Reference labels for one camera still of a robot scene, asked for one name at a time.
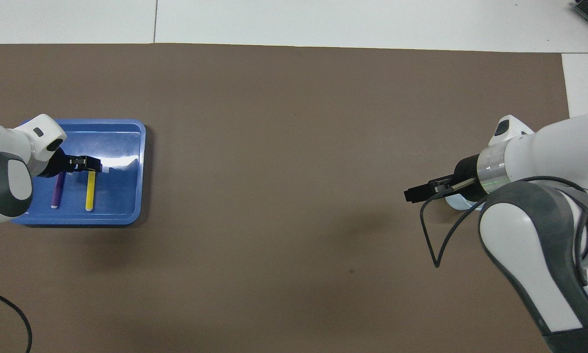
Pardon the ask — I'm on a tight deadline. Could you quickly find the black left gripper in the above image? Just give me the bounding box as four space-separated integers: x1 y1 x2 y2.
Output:
42 147 103 178

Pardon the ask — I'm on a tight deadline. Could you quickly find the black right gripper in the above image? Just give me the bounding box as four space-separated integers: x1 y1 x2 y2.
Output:
404 154 488 203

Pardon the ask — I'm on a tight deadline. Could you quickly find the yellow pen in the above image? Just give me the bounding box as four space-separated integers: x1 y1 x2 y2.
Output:
85 171 97 212

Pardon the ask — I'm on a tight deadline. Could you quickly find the purple pen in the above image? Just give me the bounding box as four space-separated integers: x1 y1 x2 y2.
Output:
50 172 66 210

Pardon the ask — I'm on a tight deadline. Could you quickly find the translucent plastic cup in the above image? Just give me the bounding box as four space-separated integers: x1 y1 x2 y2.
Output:
443 194 486 211

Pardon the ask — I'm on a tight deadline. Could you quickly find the blue plastic tray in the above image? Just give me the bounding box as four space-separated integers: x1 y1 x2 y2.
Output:
11 119 147 226

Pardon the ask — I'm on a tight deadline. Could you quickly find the brown table mat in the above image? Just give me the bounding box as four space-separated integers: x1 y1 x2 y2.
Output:
0 43 588 353

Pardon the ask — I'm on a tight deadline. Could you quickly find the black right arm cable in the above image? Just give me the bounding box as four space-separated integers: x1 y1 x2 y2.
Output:
420 176 588 269

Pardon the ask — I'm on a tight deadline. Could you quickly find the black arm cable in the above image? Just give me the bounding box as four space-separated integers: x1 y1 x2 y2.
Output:
420 176 588 269
0 287 33 353

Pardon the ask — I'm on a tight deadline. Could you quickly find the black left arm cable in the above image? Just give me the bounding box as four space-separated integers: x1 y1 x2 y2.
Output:
0 287 33 353

